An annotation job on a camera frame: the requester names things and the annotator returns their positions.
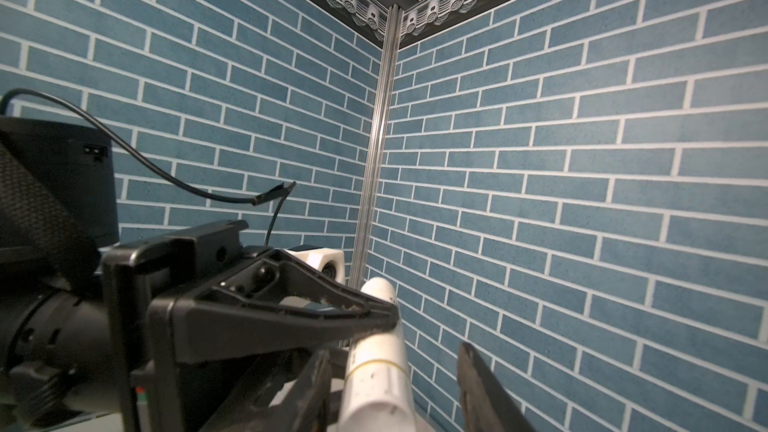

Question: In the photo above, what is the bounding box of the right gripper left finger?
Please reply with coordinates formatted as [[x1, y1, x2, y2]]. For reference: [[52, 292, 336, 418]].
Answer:
[[202, 349, 333, 431]]

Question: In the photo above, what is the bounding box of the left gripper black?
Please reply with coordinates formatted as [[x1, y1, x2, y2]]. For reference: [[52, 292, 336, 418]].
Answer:
[[103, 220, 399, 431]]

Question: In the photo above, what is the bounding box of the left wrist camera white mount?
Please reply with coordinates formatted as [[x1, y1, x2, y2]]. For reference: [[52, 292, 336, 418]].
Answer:
[[287, 245, 346, 284]]

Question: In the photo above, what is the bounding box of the white glue stick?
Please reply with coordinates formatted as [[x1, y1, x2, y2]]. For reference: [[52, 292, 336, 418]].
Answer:
[[337, 277, 418, 432]]

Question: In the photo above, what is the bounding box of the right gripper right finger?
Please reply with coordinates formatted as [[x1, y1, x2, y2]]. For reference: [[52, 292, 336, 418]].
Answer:
[[457, 342, 534, 432]]

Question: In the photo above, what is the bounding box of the black left camera cable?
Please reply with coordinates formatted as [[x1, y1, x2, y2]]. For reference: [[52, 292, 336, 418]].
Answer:
[[0, 88, 297, 247]]

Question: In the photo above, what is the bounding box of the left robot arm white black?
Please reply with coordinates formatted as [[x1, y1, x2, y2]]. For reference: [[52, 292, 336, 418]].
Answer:
[[1, 117, 399, 431]]

